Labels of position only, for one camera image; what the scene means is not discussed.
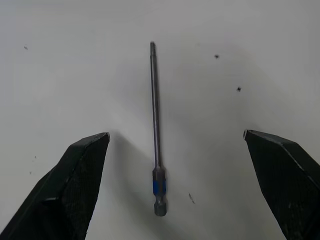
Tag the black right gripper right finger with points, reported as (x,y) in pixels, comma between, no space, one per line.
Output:
(287,185)

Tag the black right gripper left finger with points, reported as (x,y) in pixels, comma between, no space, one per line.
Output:
(62,195)

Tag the long metal bit blue band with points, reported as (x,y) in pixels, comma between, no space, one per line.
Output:
(155,120)

